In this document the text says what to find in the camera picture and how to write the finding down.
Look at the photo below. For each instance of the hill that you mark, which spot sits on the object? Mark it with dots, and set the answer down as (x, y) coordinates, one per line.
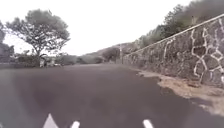
(113, 51)

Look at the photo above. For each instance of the pole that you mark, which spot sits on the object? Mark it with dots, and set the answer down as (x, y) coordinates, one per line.
(120, 53)

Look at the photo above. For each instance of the grey asphalt road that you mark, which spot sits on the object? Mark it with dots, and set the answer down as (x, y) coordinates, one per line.
(100, 96)

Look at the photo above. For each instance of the robot's own part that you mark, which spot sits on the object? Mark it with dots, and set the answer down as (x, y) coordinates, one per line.
(148, 124)
(75, 125)

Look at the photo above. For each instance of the large tree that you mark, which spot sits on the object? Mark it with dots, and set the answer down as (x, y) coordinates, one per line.
(41, 30)

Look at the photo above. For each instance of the dirt verge strip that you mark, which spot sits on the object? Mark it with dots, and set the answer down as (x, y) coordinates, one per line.
(190, 88)

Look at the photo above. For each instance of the stone wall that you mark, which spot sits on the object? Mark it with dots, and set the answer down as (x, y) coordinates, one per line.
(186, 53)

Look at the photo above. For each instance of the trees above wall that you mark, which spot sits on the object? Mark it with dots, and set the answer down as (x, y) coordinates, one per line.
(186, 16)

